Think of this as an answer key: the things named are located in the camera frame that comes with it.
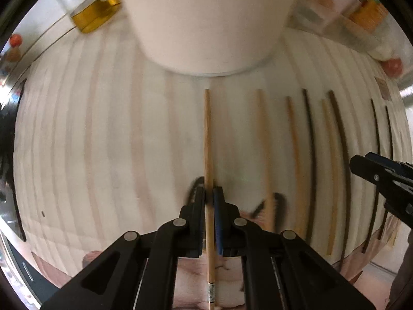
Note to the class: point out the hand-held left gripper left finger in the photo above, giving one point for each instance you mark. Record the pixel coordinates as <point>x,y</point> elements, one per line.
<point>200,219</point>

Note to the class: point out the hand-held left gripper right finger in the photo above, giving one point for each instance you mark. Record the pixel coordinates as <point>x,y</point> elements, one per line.
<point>218,219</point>

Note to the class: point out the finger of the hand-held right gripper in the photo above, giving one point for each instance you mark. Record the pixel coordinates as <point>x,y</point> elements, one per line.
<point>371,171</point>
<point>379,158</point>

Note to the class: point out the dark wooden chopstick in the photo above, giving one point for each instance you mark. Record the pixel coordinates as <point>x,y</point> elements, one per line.
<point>311,126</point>
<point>390,135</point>
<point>376,129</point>

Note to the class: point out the light wooden chopstick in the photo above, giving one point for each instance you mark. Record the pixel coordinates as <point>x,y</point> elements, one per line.
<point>332,135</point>
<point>208,135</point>

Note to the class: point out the white utensil container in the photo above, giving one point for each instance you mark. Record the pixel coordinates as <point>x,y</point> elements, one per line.
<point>209,22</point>

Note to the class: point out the red tomato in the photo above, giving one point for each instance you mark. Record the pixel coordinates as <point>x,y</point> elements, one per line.
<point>392,67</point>

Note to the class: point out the striped table mat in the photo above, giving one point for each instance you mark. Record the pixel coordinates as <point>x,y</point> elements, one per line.
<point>96,119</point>

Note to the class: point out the clear plastic tray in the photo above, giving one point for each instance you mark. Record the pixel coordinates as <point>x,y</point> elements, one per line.
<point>309,16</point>

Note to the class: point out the cooking oil bottle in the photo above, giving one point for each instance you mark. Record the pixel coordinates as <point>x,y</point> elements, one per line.
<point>93,13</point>

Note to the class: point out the red ball left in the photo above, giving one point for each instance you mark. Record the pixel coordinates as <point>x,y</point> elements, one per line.
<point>14,40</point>

